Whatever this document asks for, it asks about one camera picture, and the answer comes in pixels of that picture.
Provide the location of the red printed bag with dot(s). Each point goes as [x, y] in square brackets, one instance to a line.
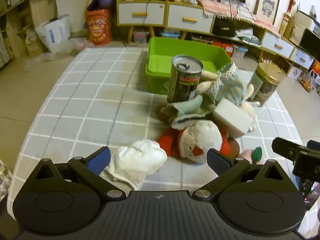
[98, 27]

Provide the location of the framed cartoon picture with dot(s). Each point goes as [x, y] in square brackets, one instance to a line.
[267, 5]

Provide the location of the green plastic bin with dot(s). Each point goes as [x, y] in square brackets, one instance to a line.
[162, 62]

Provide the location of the red and white santa plush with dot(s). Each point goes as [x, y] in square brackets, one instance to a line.
[200, 137]

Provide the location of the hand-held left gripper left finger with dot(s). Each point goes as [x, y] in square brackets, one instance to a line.
[98, 159]

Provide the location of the pink patterned cloth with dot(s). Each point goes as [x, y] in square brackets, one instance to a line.
[223, 8]

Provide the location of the cream bunny plush blue dress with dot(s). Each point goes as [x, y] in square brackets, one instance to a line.
[226, 80]

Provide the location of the gold lid tin can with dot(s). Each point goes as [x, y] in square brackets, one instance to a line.
[262, 90]

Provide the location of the white sponge block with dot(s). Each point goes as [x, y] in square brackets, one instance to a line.
[232, 118]

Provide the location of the wooden wall shelving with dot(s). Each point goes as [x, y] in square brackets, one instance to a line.
[17, 15]

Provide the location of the teal knitted cloth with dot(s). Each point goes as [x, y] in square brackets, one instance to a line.
[190, 110]

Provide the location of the dark tin can yellow label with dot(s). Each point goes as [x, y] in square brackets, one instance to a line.
[183, 85]

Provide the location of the bag of oranges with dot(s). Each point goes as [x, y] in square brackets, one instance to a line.
[308, 82]

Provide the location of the black bag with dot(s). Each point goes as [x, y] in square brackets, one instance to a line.
[223, 26]

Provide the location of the clear storage box blue lid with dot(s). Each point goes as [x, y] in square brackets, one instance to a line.
[170, 34]

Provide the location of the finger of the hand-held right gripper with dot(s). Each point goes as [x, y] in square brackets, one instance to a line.
[285, 146]

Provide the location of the white cardboard box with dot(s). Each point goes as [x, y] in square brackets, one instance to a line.
[295, 70]

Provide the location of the white cloth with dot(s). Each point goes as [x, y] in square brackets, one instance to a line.
[137, 160]

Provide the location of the grey checked tablecloth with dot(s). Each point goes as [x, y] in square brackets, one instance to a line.
[87, 100]

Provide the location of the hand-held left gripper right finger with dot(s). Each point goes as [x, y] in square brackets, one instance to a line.
[218, 161]

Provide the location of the clear plastic bags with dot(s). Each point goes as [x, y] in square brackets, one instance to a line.
[72, 46]

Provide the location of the pink plush toy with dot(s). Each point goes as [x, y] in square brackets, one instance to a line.
[246, 153]

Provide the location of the black monitor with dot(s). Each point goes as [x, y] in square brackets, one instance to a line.
[310, 40]

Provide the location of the tall wooden cabinet white drawers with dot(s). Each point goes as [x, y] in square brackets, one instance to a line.
[150, 15]

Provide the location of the low wooden cabinet white drawers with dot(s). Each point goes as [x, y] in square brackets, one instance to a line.
[277, 46]

